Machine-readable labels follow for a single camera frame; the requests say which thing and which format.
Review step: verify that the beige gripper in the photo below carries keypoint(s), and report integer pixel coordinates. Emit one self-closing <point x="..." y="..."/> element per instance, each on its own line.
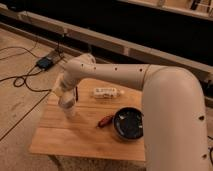
<point x="64" y="84"/>

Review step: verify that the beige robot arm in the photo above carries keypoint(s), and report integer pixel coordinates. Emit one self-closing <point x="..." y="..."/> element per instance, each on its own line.
<point x="174" y="123"/>

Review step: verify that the wooden table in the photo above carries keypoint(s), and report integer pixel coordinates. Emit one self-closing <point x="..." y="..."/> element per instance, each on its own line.
<point x="79" y="135"/>

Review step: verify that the red brown small tool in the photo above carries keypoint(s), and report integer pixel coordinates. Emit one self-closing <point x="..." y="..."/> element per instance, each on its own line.
<point x="105" y="121"/>

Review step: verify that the dark round bowl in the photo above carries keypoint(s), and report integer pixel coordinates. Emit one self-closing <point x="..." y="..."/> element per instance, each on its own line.
<point x="128" y="123"/>

